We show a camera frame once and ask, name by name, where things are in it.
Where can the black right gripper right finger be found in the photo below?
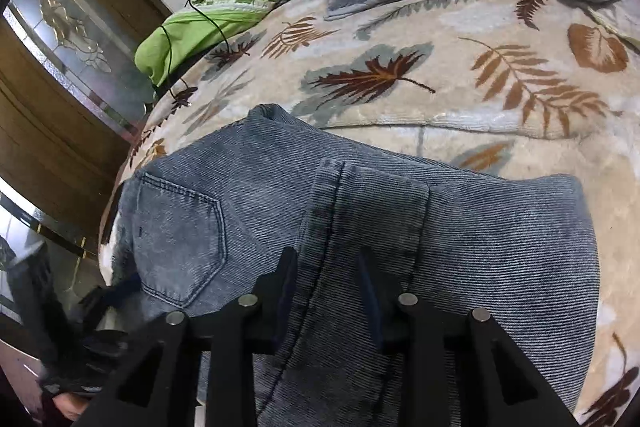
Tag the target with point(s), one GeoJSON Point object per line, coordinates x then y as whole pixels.
{"type": "Point", "coordinates": [379, 294]}

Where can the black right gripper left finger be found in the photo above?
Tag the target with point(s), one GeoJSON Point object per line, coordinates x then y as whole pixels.
{"type": "Point", "coordinates": [275, 292]}

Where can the grey-blue denim pants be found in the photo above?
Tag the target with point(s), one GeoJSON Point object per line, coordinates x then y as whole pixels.
{"type": "Point", "coordinates": [200, 225]}

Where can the person's left hand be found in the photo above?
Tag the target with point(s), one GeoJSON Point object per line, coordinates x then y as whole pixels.
{"type": "Point", "coordinates": [71, 406]}

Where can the brown wooden door with glass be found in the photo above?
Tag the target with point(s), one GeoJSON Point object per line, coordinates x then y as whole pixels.
{"type": "Point", "coordinates": [72, 102]}

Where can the beige leaf-pattern fleece blanket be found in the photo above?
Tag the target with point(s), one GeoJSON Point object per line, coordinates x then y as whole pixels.
{"type": "Point", "coordinates": [515, 88]}

